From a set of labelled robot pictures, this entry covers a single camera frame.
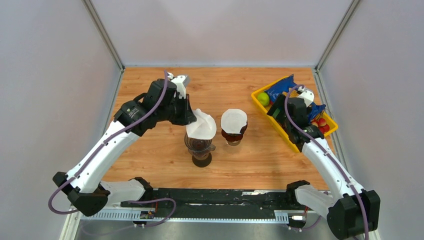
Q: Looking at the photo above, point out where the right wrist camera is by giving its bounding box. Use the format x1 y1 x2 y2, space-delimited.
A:
296 86 315 107

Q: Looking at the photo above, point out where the clear glass server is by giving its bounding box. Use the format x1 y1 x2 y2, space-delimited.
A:
227 140 241 147

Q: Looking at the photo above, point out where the red strawberries cluster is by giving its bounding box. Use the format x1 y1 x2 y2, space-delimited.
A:
311 117 330 134

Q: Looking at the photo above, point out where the brown glass carafe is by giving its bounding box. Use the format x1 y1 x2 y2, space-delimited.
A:
192 153 212 168

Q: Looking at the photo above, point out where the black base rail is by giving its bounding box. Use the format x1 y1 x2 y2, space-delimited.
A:
141 188 306 220

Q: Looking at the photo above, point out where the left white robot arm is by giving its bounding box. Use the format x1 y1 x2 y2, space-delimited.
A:
52 75 197 217

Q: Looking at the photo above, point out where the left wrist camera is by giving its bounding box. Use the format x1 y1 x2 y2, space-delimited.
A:
166 72 191 99

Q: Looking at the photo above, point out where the yellow plastic tray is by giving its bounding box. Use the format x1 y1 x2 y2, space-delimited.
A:
251 79 339 153

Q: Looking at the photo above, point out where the blue chips bag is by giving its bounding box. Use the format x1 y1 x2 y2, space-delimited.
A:
264 74 327 122

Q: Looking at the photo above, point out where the grey smoky coffee dripper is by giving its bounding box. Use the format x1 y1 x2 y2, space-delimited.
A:
184 134 216 161

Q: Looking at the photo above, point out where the green lime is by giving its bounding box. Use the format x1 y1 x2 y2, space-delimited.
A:
257 91 270 108

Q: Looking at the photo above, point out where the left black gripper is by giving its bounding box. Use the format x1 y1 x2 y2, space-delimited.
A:
157 93 198 126

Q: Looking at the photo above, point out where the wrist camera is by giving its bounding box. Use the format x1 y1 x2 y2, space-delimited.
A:
166 72 191 99
296 86 315 107

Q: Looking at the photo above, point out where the amber coffee dripper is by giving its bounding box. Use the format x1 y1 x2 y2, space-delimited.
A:
221 124 248 142

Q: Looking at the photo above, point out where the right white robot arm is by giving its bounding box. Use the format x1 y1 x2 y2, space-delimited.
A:
267 93 381 240

